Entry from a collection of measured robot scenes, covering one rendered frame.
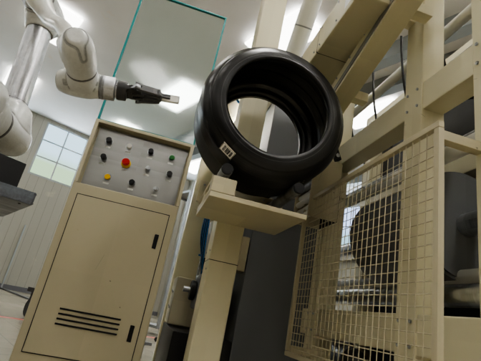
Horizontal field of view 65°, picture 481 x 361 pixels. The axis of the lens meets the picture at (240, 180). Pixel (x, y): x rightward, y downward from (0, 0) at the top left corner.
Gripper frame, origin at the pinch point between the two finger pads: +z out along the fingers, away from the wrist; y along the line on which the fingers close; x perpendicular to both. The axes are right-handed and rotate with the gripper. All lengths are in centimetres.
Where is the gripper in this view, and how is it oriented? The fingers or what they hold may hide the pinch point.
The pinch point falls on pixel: (170, 99)
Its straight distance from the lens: 154.4
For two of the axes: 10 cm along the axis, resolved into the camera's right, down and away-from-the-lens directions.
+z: 9.7, 1.2, 2.2
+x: -0.5, 9.5, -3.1
